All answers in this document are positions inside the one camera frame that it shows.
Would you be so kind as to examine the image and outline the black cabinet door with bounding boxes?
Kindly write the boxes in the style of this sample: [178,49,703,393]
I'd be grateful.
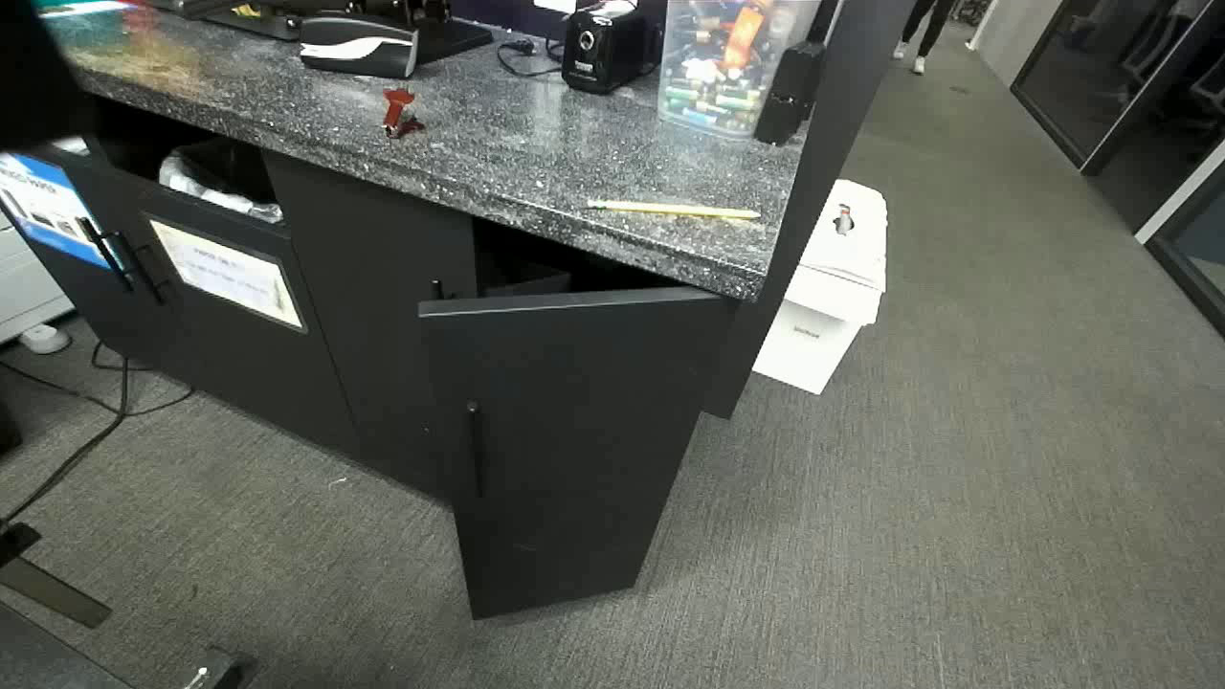
[412,282,737,624]

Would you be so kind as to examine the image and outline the black cabinet with granite top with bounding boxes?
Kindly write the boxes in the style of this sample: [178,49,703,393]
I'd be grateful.
[52,9,811,505]

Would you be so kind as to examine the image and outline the yellow pencil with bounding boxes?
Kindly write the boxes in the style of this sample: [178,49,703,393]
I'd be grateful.
[582,197,764,230]

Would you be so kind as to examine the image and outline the white cardboard bin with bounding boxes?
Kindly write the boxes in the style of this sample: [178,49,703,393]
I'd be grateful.
[751,175,893,399]

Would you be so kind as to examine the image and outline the clear plastic container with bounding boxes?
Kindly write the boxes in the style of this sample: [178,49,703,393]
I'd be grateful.
[654,0,820,134]

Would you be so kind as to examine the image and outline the black flat device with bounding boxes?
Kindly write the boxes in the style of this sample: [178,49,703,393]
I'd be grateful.
[751,37,827,147]

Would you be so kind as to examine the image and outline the small red toy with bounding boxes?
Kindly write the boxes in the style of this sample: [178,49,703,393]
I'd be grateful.
[379,84,430,140]

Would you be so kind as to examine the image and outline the white paper label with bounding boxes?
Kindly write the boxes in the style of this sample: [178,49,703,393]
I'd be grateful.
[145,220,307,333]

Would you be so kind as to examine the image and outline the white trash bag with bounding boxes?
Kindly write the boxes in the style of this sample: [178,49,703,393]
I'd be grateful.
[154,140,288,230]

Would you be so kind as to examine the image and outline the blue and white box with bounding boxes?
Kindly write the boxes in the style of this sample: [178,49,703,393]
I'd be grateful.
[0,149,123,274]

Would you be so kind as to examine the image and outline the white base unit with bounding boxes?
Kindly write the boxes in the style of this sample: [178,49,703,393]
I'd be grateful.
[0,205,76,361]

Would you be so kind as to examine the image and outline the metal desk foot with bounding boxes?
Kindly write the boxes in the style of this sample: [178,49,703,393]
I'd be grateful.
[0,522,120,633]

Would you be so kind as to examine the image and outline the black door handle bar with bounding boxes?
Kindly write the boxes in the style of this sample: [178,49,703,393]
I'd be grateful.
[464,399,490,505]

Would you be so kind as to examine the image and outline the black wall panel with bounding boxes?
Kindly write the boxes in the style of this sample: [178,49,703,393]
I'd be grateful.
[703,0,920,422]

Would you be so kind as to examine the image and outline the black floor cable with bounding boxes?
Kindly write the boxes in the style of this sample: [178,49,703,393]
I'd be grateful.
[0,337,200,527]

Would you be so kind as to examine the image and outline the glass door with dark frame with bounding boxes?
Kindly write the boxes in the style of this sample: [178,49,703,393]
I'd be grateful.
[1006,0,1225,337]

